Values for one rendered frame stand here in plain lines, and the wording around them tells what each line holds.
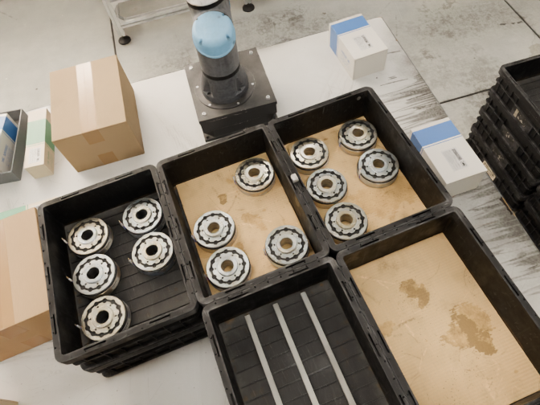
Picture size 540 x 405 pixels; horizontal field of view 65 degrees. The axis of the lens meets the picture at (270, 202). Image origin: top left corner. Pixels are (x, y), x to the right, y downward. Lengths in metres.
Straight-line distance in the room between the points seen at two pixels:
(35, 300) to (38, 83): 2.09
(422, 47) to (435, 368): 2.11
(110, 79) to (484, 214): 1.18
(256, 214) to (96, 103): 0.63
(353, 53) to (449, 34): 1.46
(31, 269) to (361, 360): 0.80
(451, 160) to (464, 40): 1.69
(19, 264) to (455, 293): 1.02
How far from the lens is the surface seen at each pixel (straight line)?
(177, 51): 2.88
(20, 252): 1.23
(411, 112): 1.47
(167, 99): 1.58
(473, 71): 2.72
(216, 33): 1.24
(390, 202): 1.11
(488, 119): 1.97
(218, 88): 1.33
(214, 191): 1.14
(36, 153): 1.54
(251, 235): 1.06
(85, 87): 1.49
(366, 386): 0.96
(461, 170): 1.26
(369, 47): 1.53
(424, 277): 1.04
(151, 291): 1.07
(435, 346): 1.00
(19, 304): 1.17
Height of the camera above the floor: 1.78
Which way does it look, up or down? 60 degrees down
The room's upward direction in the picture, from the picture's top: 10 degrees counter-clockwise
